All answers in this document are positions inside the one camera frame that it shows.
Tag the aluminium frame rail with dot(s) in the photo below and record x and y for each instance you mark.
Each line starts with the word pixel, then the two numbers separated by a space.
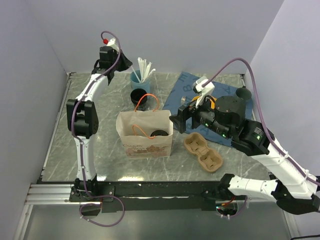
pixel 48 194

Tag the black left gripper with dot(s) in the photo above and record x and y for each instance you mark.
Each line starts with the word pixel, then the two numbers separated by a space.
pixel 126 62

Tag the wrapped white straws bundle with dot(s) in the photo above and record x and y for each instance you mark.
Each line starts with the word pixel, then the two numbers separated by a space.
pixel 145 68

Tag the brown cardboard cup carrier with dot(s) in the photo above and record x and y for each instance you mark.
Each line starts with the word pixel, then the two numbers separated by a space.
pixel 209 159

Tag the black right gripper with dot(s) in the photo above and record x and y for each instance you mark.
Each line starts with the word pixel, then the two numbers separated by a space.
pixel 191 110

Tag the brown paper takeout bag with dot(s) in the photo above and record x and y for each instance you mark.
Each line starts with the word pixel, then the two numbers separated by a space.
pixel 135 127

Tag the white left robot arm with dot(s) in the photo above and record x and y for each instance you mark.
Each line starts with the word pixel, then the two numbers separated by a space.
pixel 82 117

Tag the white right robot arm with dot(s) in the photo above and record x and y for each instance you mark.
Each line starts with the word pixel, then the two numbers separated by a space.
pixel 293 189

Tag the blue alphabet placemat cloth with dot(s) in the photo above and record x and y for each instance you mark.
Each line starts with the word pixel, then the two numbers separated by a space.
pixel 224 86

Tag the silver fork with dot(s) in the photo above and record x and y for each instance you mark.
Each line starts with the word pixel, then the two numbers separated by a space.
pixel 183 100

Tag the dark green mug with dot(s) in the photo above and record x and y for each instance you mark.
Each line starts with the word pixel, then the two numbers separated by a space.
pixel 243 93

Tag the orange dotted plate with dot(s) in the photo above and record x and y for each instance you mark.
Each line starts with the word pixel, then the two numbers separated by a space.
pixel 212 102

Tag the blue straw holder cup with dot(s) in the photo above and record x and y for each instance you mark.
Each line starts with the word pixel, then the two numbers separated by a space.
pixel 136 84

